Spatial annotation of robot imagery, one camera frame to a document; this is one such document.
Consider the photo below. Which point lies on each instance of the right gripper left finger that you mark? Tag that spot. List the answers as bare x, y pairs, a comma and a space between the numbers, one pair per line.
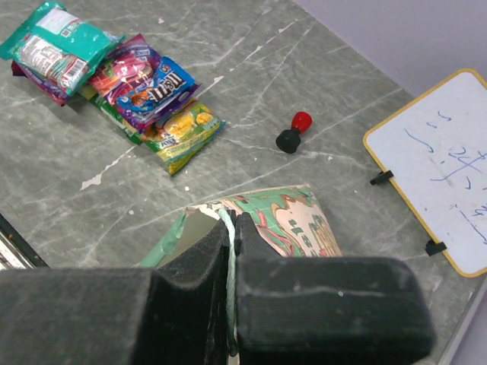
171, 315

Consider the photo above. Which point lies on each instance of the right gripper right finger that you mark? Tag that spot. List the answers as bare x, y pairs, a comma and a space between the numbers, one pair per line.
339, 310

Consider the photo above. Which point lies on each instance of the green patterned paper bag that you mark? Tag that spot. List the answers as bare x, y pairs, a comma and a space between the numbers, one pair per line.
285, 221

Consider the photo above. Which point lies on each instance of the yellow Fox's candy bag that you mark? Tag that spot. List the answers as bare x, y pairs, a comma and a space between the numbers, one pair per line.
177, 139

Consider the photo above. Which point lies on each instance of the blue purple snack packet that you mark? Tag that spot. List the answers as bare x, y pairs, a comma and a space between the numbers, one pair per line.
157, 98

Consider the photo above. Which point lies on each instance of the green snack packet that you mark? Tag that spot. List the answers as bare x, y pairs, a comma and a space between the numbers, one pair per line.
92, 96

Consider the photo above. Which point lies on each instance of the purple pink snack packet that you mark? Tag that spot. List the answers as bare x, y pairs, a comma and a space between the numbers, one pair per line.
129, 66

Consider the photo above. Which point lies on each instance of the pink Fox's candy bag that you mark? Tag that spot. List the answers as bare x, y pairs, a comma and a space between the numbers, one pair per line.
47, 87

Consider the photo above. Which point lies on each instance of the teal snack packet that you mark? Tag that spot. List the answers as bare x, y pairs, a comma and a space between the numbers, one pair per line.
59, 46

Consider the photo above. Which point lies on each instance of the red and black marker cap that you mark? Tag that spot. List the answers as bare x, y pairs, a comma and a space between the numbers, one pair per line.
289, 140

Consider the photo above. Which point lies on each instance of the small whiteboard with writing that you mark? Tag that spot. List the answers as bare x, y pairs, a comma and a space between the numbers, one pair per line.
433, 152

